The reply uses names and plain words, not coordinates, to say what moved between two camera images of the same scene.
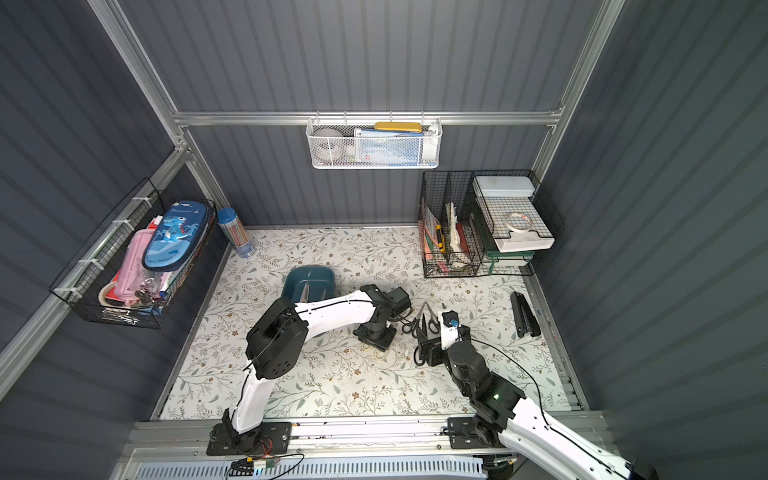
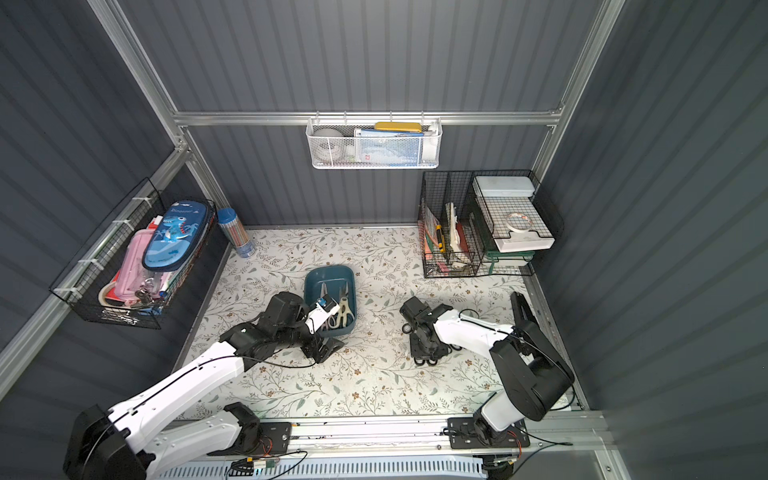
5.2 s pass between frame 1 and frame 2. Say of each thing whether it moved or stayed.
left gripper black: moved
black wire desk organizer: stayed
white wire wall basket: stayed
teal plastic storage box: moved
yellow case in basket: stayed
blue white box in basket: stayed
